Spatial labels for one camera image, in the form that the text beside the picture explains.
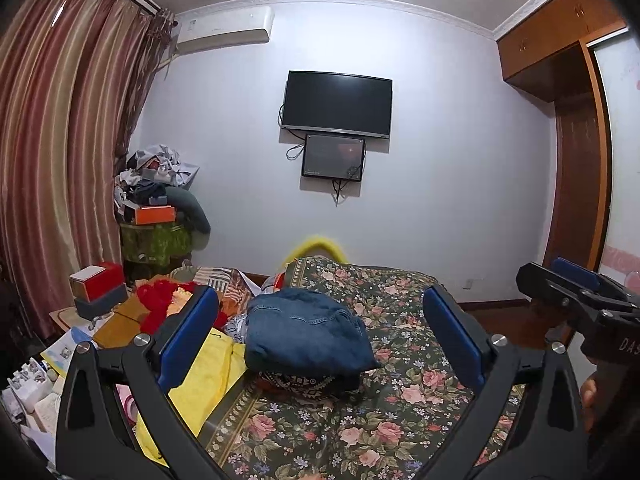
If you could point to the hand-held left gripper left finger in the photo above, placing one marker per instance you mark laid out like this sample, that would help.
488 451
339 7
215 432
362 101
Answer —
187 340

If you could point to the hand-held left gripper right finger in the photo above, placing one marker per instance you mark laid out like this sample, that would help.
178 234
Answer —
452 335

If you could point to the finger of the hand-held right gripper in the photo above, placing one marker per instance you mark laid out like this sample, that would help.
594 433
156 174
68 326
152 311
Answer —
555 290
575 271

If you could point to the blue denim garment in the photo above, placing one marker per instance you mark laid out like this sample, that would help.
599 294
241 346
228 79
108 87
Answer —
305 330

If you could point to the pile of clothes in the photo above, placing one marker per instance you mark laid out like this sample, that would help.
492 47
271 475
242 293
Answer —
155 170

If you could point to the person's right hand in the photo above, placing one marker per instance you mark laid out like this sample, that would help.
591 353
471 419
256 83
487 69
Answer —
590 400

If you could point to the yellow cloth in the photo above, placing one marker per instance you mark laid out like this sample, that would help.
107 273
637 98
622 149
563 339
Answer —
215 365

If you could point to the red cloth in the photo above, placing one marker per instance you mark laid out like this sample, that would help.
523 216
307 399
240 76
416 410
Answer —
155 295

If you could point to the brown cardboard sheet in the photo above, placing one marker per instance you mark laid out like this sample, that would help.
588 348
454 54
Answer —
125 325

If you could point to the striped patchwork cloth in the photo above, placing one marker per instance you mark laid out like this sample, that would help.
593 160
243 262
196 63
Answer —
220 277

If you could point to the floral blanket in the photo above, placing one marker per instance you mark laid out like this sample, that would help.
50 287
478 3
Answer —
400 410

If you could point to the grey box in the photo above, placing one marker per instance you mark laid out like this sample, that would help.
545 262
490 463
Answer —
100 307

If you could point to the green patterned storage box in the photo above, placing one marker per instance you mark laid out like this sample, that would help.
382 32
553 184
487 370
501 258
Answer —
155 242

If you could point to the red and white box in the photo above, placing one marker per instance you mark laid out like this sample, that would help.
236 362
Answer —
102 280

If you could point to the white wardrobe door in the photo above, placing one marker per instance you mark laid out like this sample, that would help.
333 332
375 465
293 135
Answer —
620 160

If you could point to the black white patterned cloth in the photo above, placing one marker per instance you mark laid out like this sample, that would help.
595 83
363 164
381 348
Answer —
300 385

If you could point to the wooden bedside table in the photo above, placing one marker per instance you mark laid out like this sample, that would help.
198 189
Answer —
62 317

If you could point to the orange box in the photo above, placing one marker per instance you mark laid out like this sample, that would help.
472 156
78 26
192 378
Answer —
155 216

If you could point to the dark grey cushion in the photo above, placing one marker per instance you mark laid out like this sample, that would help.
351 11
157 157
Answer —
195 210

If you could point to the pile of papers and packets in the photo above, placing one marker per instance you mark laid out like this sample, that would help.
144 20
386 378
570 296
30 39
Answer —
40 395

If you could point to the yellow curved item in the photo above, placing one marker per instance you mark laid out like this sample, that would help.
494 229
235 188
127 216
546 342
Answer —
315 241

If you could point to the small black monitor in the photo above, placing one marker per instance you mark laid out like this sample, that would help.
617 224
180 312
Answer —
332 156

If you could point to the wooden overhead cabinet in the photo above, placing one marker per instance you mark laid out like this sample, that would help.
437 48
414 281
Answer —
540 45

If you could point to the striped curtain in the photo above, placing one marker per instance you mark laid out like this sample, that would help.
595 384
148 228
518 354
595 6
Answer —
60 135

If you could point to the white air conditioner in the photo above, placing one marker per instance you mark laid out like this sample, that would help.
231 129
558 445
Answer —
225 30

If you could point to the white wall socket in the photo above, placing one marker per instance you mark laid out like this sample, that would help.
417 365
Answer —
468 284

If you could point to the black wall television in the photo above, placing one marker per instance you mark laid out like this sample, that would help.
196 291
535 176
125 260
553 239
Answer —
335 102

